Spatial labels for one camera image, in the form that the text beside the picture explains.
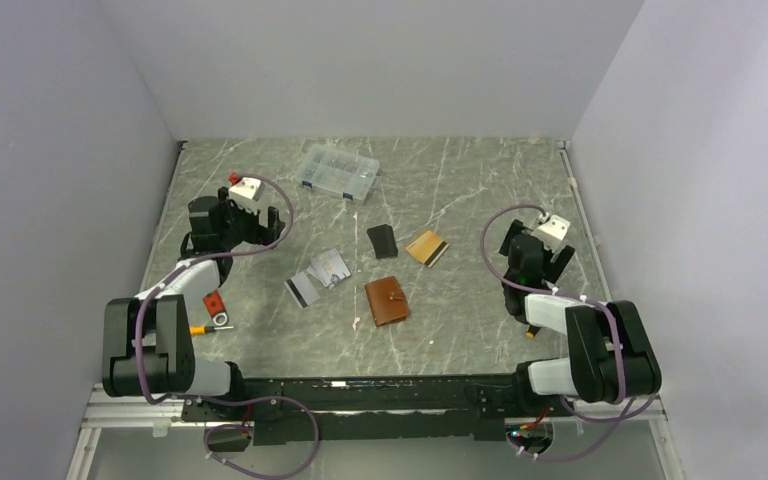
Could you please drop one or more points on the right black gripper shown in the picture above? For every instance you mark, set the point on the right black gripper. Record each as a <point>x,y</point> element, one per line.
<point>561,259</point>

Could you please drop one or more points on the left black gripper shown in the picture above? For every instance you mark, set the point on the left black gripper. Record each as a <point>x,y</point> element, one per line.
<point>259,235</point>

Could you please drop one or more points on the silver credit card stack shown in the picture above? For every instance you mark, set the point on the silver credit card stack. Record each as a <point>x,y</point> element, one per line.
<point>329,268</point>

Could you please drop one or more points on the brown leather card holder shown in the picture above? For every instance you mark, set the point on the brown leather card holder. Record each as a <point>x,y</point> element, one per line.
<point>387,302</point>

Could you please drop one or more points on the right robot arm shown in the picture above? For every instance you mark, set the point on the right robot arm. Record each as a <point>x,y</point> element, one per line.
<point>606,344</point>

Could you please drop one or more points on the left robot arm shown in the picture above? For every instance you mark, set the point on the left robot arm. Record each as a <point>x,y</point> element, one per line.
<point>147,344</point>

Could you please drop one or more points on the orange credit card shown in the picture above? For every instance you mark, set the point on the orange credit card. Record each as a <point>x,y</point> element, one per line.
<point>427,248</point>

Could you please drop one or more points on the black credit card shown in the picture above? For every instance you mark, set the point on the black credit card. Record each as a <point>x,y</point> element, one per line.
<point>383,241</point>

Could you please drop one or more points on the black yellow small screwdriver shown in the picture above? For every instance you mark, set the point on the black yellow small screwdriver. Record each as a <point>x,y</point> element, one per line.
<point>532,331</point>

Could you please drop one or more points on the red adjustable wrench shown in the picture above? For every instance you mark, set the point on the red adjustable wrench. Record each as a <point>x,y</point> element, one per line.
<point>216,309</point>

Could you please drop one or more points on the clear plastic screw box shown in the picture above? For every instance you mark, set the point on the clear plastic screw box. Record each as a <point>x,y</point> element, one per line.
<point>327,170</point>

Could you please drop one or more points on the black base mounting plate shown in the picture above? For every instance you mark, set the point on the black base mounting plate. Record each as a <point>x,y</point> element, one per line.
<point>479,406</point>

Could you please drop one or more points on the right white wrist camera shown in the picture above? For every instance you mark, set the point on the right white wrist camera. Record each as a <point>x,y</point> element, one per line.
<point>551,230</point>

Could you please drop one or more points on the yellow handled screwdriver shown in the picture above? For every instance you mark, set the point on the yellow handled screwdriver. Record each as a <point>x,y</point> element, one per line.
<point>207,329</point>

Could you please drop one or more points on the aluminium frame rail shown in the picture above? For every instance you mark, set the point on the aluminium frame rail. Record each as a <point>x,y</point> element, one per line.
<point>104,412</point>

